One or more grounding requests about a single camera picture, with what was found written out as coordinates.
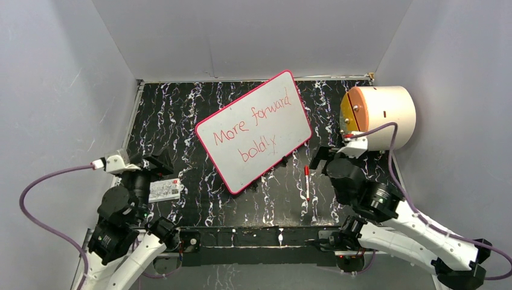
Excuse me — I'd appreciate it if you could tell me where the pink-framed whiteboard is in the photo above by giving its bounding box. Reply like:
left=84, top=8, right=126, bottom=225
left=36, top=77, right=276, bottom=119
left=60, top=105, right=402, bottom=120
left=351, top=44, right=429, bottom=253
left=195, top=70, right=312, bottom=195

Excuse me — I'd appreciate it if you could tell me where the red-capped whiteboard marker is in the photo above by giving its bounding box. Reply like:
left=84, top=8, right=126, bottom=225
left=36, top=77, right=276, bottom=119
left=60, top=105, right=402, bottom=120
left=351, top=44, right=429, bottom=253
left=304, top=166, right=310, bottom=202

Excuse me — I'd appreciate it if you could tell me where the white printed label card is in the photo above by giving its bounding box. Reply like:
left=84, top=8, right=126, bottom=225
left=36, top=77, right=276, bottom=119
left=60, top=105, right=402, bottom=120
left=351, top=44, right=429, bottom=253
left=149, top=178, right=185, bottom=203

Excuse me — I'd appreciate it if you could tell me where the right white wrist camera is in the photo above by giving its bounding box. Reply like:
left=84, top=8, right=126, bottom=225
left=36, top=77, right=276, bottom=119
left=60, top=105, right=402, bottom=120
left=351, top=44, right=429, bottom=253
left=336, top=134, right=368, bottom=159

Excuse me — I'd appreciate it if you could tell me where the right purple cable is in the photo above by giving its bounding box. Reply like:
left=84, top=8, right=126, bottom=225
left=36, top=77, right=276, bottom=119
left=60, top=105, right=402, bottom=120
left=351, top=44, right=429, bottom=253
left=345, top=121, right=512, bottom=281

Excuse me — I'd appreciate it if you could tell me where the whiteboard metal stand leg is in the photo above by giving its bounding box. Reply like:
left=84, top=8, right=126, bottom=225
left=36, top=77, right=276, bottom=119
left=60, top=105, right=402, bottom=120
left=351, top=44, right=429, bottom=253
left=248, top=156, right=289, bottom=190

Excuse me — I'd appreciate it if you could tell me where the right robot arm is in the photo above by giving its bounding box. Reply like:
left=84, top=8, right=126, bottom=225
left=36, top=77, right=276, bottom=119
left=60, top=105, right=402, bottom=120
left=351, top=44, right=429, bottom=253
left=309, top=146, right=491, bottom=289

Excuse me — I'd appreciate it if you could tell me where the purple cable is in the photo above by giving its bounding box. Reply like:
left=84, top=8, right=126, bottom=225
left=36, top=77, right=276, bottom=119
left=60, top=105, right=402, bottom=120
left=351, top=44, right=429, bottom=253
left=19, top=164, right=106, bottom=290
left=345, top=121, right=512, bottom=281

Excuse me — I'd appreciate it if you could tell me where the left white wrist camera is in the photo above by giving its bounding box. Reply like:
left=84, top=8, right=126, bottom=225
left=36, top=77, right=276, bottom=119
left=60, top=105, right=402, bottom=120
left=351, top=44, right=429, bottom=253
left=91, top=149, right=141, bottom=175

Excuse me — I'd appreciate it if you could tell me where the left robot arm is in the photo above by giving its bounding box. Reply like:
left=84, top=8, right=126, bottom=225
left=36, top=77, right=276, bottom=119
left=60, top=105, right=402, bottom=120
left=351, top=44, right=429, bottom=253
left=73, top=147, right=182, bottom=289

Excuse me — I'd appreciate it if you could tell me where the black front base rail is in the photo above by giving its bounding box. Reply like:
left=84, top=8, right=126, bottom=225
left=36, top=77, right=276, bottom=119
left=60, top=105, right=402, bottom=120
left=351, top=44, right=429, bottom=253
left=180, top=226, right=352, bottom=266

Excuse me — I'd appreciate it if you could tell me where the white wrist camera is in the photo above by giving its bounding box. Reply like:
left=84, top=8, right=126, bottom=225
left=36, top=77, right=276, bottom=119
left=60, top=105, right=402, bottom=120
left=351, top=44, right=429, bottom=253
left=336, top=134, right=368, bottom=159
left=91, top=149, right=141, bottom=175

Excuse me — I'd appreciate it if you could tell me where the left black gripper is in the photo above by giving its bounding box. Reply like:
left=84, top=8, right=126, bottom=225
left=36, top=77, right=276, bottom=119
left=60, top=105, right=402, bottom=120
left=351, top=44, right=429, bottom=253
left=122, top=145, right=173, bottom=221

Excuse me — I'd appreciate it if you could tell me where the white cylindrical drum device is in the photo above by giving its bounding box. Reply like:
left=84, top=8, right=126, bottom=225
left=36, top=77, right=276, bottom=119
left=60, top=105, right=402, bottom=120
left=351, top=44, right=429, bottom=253
left=339, top=86, right=417, bottom=149

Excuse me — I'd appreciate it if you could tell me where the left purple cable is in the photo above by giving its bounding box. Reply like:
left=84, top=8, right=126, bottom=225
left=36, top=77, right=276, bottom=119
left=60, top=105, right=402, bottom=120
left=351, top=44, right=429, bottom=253
left=19, top=164, right=106, bottom=290

